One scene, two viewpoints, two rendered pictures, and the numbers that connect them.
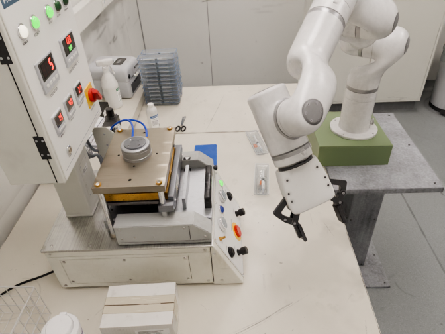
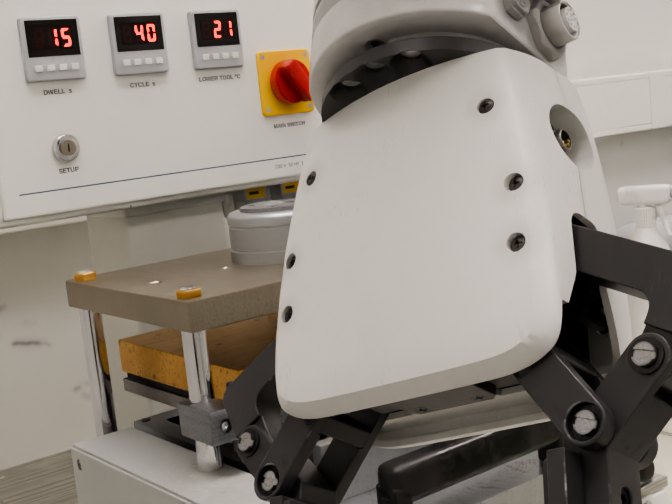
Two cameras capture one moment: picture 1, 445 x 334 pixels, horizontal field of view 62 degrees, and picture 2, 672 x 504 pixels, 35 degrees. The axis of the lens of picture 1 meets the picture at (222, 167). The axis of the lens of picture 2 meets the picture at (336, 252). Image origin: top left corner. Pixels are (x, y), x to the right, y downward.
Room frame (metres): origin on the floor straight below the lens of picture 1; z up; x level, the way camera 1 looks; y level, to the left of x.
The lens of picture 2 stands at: (0.37, -0.40, 1.22)
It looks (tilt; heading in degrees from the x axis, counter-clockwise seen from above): 8 degrees down; 51
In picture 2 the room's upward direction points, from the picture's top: 6 degrees counter-clockwise
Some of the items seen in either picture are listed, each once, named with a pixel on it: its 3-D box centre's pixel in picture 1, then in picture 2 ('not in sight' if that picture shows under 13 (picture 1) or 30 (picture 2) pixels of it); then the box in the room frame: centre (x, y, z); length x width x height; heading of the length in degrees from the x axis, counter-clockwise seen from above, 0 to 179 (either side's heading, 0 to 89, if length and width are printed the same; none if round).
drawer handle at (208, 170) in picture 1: (208, 185); (478, 462); (0.82, 0.04, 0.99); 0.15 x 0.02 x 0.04; 178
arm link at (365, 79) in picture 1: (377, 58); not in sight; (1.29, -0.59, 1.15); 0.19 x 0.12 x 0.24; 56
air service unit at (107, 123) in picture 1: (114, 132); not in sight; (1.05, 0.35, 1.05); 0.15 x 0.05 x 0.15; 178
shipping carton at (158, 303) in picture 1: (142, 313); not in sight; (0.54, 0.23, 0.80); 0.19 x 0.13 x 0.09; 87
